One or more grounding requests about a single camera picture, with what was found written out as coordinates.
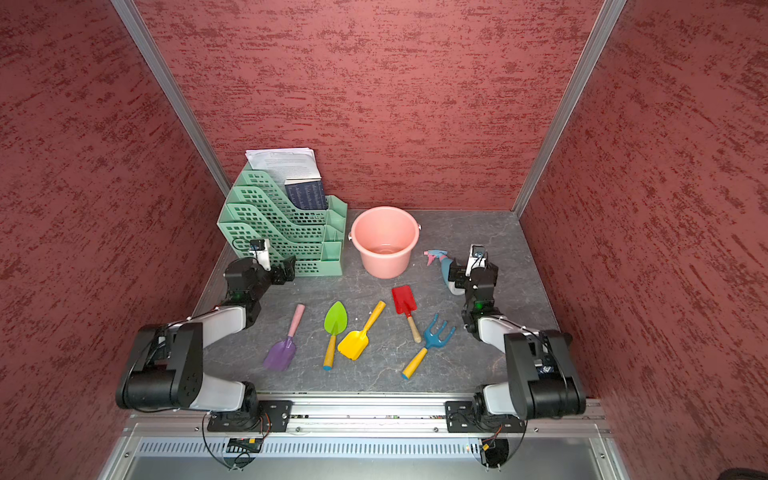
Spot teal pink spray bottle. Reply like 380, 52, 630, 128
423, 249, 466, 296

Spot green toy trowel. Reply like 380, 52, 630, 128
323, 301, 348, 371

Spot blue toy rake yellow handle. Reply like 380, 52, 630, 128
401, 313, 456, 379

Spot red toy spade wooden handle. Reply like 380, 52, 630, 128
392, 285, 422, 343

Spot purple toy shovel pink handle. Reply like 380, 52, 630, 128
263, 304, 306, 371

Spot yellow toy scoop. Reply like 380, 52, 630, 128
338, 301, 386, 361

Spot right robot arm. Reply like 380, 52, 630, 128
441, 257, 587, 431

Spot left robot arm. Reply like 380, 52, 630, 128
116, 256, 296, 432

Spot green plastic file organizer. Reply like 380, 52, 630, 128
217, 166, 348, 277

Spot dark blue booklet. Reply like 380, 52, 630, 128
284, 178, 328, 210

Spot pink plastic bucket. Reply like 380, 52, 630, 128
349, 206, 421, 279

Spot white paper sheets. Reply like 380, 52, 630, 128
245, 148, 321, 185

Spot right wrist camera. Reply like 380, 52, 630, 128
467, 244, 487, 272

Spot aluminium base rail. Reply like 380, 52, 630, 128
119, 392, 613, 439

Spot right aluminium corner post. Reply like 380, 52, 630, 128
512, 0, 627, 219

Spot aluminium corner post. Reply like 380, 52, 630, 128
110, 0, 231, 196
512, 0, 627, 219

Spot left aluminium corner post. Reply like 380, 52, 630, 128
110, 0, 231, 196

